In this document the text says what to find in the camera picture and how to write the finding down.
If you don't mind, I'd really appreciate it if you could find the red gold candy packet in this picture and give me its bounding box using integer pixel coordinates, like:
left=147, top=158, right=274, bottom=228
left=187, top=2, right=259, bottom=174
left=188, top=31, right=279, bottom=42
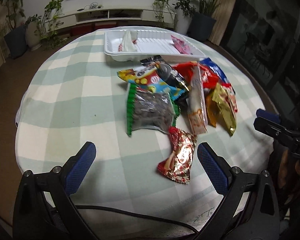
left=157, top=127, right=197, bottom=184

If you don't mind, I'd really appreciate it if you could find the gold snack packet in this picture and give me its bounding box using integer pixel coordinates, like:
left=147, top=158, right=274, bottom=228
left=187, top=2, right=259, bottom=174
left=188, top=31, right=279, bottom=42
left=212, top=83, right=237, bottom=136

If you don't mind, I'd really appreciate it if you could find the clear long snack packet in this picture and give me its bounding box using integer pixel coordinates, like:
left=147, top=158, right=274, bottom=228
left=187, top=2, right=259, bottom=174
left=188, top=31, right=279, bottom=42
left=187, top=64, right=207, bottom=135

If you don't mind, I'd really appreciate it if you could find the blue snack bag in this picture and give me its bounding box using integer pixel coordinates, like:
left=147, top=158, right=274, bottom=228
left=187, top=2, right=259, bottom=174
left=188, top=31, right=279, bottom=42
left=200, top=57, right=231, bottom=87

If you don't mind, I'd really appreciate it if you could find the green-edged clear nut bag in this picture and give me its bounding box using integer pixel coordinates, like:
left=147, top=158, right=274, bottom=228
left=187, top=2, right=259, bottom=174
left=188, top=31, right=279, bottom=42
left=126, top=83, right=180, bottom=137

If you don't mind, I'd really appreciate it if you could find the red snack bag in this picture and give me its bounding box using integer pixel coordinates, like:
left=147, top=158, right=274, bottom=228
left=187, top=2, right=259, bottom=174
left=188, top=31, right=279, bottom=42
left=172, top=58, right=232, bottom=89

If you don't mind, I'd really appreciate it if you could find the black snack bag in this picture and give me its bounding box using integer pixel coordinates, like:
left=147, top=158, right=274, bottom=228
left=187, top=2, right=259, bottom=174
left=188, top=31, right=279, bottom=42
left=140, top=55, right=190, bottom=108

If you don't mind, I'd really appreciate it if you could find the pink snack packet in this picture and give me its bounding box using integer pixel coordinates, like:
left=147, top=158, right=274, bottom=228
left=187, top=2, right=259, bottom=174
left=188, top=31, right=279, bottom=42
left=171, top=35, right=192, bottom=55

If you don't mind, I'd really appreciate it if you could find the panda chips bag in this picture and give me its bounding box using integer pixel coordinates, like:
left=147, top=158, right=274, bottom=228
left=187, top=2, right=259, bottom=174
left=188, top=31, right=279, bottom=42
left=117, top=66, right=185, bottom=100

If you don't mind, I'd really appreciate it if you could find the white snack packet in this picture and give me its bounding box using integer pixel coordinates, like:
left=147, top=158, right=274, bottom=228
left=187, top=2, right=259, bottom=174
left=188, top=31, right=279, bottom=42
left=118, top=30, right=138, bottom=53

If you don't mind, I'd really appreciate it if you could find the orange snack packet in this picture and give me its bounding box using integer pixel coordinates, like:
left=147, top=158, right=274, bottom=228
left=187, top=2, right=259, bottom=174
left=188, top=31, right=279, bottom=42
left=205, top=92, right=219, bottom=127

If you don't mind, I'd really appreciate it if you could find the person's right hand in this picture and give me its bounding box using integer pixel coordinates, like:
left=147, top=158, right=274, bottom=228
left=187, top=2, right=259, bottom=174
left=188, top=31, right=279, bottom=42
left=277, top=150, right=300, bottom=194

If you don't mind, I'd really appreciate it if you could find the green checkered tablecloth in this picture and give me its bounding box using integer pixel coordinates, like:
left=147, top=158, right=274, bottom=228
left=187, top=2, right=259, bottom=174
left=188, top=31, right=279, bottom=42
left=15, top=30, right=273, bottom=239

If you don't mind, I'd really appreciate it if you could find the large dark potted plant right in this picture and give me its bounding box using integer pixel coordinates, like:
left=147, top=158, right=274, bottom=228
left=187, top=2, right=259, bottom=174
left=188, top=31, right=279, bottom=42
left=173, top=0, right=221, bottom=41

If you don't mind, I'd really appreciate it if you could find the white plastic tray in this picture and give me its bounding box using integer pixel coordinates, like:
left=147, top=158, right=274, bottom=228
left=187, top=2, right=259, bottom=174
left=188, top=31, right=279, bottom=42
left=104, top=29, right=206, bottom=62

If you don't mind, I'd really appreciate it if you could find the white potted plant left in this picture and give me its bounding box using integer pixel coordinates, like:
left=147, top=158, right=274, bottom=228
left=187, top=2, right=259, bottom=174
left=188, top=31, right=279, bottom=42
left=25, top=0, right=65, bottom=50

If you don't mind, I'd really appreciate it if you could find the white TV cabinet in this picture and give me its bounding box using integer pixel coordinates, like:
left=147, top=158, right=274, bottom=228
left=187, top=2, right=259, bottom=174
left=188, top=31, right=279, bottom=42
left=45, top=7, right=177, bottom=30

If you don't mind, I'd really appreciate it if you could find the dark potted plant left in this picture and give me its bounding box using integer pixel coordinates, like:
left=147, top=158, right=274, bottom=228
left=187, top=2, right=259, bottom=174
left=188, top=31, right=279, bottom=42
left=0, top=0, right=27, bottom=59

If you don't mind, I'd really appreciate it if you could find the small vine plant right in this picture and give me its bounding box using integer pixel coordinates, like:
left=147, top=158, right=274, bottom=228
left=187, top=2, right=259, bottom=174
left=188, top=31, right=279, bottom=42
left=152, top=0, right=176, bottom=30

